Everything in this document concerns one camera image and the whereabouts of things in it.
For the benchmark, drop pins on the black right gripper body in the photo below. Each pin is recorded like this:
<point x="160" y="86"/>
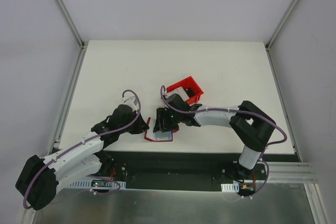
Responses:
<point x="165" y="120"/>

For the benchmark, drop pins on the aluminium frame post right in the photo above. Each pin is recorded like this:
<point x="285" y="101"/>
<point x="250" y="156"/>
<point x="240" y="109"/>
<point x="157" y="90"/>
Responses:
<point x="282" y="23"/>

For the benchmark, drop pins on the red leather card holder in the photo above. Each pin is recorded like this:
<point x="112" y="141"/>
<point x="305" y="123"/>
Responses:
<point x="158" y="136"/>

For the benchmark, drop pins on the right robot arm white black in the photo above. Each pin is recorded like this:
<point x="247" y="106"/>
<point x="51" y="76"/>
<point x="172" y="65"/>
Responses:
<point x="253" y="127"/>

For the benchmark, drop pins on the aluminium frame post left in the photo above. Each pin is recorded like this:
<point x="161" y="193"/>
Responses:
<point x="70" y="23"/>

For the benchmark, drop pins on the white slotted cable duct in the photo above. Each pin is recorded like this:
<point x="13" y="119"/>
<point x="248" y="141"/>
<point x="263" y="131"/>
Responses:
<point x="230" y="188"/>
<point x="90" y="183"/>

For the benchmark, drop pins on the white slotted cable duct left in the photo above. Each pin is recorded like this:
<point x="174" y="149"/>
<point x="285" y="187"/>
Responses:
<point x="90" y="183"/>

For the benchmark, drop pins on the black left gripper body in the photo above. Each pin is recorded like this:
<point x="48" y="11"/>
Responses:
<point x="140" y="125"/>

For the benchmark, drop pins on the aluminium side rail left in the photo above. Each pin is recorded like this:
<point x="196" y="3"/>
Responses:
<point x="56" y="137"/>

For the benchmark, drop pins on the aluminium frame post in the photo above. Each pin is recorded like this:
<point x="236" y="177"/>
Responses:
<point x="282" y="23"/>
<point x="70" y="23"/>

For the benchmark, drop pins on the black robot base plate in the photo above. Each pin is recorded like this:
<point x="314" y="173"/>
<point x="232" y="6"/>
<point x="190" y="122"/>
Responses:
<point x="175" y="171"/>

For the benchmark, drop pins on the red plastic bin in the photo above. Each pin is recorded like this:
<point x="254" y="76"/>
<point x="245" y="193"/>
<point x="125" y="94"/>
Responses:
<point x="188" y="89"/>

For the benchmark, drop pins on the white slotted cable duct right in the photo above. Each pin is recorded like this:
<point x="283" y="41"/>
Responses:
<point x="230" y="188"/>

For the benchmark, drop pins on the aluminium side rail right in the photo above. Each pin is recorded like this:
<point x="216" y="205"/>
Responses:
<point x="283" y="106"/>

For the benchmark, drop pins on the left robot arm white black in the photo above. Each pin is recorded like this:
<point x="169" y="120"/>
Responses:
<point x="42" y="178"/>

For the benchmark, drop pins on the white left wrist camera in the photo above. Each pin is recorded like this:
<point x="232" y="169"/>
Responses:
<point x="131" y="102"/>

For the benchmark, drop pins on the aluminium side rail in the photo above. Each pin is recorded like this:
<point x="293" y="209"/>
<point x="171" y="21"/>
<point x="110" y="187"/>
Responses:
<point x="56" y="137"/>
<point x="283" y="106"/>

